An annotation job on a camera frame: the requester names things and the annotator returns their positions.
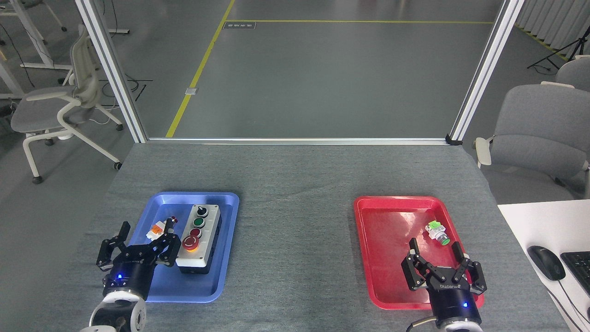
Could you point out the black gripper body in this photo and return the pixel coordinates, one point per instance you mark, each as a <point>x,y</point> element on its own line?
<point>131,274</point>
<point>454,299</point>

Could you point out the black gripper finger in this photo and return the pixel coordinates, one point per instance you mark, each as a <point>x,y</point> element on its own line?
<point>470,272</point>
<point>417,269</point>
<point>110,251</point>
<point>167,246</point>

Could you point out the grey control box with buttons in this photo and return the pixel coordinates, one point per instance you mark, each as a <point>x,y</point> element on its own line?
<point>209,230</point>

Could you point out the red plastic tray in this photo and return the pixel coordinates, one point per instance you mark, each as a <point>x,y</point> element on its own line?
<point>392,240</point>

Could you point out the blue plastic tray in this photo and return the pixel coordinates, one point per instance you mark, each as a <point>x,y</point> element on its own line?
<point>203,288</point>

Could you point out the black computer mouse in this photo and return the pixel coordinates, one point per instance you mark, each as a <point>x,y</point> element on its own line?
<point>546,263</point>

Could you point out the white desk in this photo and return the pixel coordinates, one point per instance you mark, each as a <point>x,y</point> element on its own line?
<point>539,226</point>

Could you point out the black keyboard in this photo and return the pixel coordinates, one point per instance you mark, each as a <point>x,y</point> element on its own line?
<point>580,269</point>

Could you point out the grey felt table cloth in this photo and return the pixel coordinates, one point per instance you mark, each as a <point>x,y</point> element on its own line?
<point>295,184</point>

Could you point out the grey upholstered chair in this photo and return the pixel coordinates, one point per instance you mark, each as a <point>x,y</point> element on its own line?
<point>539,133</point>
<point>576,74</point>

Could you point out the silver floor socket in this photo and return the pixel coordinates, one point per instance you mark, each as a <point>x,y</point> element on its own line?
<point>191,91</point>

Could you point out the white grey office chair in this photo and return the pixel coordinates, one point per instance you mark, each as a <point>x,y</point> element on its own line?
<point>39,108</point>

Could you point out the dark floor label plate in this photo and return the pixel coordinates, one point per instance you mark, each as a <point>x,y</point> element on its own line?
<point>238,25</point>

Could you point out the black tripod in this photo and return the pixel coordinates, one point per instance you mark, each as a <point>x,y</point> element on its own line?
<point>564,50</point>

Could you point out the white curtain panels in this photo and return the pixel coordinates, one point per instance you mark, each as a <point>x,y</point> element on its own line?
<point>553,20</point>

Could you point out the red push button switch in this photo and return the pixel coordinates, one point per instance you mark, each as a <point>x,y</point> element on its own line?
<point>156,229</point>

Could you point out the green push button switch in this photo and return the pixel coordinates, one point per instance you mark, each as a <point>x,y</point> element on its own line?
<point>435,229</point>

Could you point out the black corner bracket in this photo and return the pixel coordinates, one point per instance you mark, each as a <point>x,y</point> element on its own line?
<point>453,140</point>

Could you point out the silver aluminium rail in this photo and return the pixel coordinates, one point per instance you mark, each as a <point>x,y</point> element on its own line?
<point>295,141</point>

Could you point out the silver aluminium post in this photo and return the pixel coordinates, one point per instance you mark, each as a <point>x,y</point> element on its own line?
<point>484,69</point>
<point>113,69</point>

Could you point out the white desk frame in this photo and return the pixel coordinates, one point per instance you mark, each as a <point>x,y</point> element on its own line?
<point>34,37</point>

